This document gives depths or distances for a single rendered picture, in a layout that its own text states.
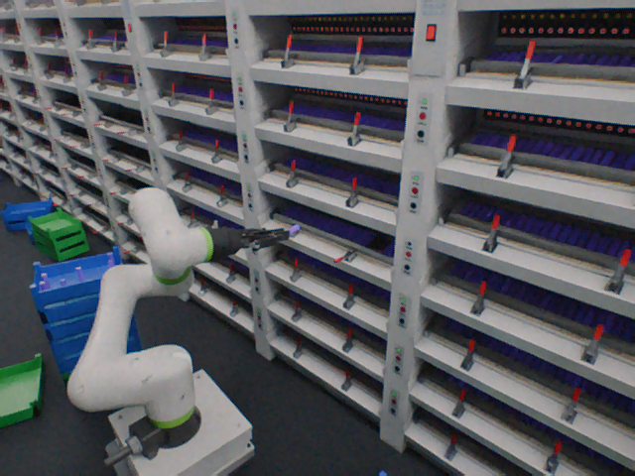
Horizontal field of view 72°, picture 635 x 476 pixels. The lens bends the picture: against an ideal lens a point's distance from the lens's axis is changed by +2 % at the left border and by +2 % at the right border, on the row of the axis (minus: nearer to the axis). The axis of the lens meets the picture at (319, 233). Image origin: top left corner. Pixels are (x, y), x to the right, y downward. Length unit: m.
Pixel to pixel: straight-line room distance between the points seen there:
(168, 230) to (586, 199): 0.91
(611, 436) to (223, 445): 0.97
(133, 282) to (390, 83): 0.98
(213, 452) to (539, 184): 1.04
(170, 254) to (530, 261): 0.84
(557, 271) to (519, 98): 0.39
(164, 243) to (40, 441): 1.17
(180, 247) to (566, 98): 0.87
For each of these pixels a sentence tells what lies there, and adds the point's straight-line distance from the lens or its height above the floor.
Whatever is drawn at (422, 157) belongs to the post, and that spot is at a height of 1.09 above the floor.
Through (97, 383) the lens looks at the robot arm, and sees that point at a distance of 1.22.
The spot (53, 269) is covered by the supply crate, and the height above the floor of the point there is 0.52.
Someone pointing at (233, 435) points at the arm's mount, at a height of 0.37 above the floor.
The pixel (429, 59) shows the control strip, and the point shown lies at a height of 1.31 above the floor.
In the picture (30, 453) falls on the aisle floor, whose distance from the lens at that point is 2.03.
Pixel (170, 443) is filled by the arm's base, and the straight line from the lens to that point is 1.32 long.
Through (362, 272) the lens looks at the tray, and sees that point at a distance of 1.39.
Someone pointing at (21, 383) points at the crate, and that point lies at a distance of 2.34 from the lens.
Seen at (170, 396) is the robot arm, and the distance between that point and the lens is 1.21.
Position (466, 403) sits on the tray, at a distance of 1.52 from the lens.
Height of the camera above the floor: 1.39
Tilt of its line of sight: 26 degrees down
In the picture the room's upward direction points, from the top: straight up
